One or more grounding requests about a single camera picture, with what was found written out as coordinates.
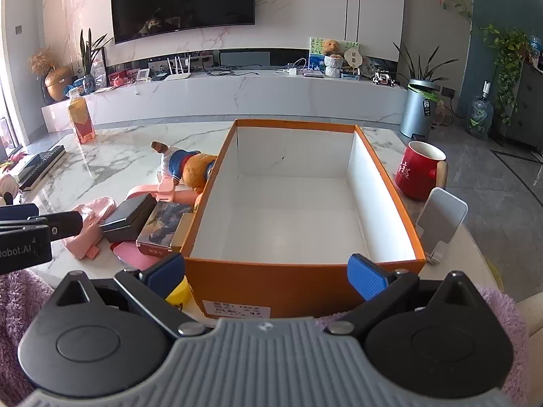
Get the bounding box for white tall wall cabinet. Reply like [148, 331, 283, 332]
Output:
[345, 0, 406, 49]

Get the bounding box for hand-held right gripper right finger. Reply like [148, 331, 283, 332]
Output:
[326, 253, 484, 340]

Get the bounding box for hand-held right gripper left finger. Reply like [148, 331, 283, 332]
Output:
[53, 252, 208, 340]

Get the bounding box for grey metal trash can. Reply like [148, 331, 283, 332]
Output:
[401, 78, 439, 140]

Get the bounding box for pink flat lid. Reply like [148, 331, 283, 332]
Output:
[110, 241, 170, 271]

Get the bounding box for pink cloth pouch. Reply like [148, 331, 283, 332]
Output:
[61, 197, 116, 260]

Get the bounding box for black wall television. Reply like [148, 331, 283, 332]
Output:
[110, 0, 258, 44]

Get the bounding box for yellow tape measure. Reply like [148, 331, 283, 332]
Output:
[165, 275, 194, 306]

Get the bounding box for gold vase dried flowers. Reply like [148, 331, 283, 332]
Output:
[29, 46, 73, 103]

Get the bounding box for green long leaf plant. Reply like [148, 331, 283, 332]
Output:
[392, 42, 450, 94]

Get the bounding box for red mug wooden handle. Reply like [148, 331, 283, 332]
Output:
[394, 141, 448, 200]

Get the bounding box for white marble tv cabinet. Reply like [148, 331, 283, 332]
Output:
[41, 70, 410, 134]

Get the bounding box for orange cardboard box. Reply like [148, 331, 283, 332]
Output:
[182, 119, 426, 319]

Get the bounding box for brown plush toy blue jacket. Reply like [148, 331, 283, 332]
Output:
[150, 141, 218, 196]

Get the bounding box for purple fleece clothing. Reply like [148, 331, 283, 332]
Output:
[0, 269, 531, 407]

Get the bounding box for small teddy bear white pot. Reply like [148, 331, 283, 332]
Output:
[323, 39, 344, 78]

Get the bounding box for green blue painting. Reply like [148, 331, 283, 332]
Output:
[309, 37, 359, 71]

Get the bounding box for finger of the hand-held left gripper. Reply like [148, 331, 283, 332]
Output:
[27, 211, 84, 240]

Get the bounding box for green plant blue vase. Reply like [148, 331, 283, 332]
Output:
[78, 29, 113, 94]

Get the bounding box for round white ornament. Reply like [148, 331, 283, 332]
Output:
[343, 46, 363, 71]

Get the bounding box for orange liquid bottle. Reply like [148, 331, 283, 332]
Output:
[67, 94, 96, 145]

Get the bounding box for pink selfie stick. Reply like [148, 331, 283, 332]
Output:
[126, 176, 202, 206]

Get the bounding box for hanging green vine plant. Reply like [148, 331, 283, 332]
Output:
[473, 25, 531, 125]

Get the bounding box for black flat box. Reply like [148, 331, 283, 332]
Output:
[100, 194, 157, 243]

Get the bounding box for white router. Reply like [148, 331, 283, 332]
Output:
[163, 55, 191, 82]

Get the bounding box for white phone stand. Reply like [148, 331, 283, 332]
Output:
[416, 187, 468, 265]

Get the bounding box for black keyboard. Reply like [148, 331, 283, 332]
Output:
[19, 145, 66, 191]

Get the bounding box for dark grey side cabinet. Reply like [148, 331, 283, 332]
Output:
[488, 57, 543, 153]

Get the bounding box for blue water jug with pump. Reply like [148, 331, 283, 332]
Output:
[467, 80, 495, 140]

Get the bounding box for white charger with cables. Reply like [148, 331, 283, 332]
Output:
[275, 57, 307, 78]

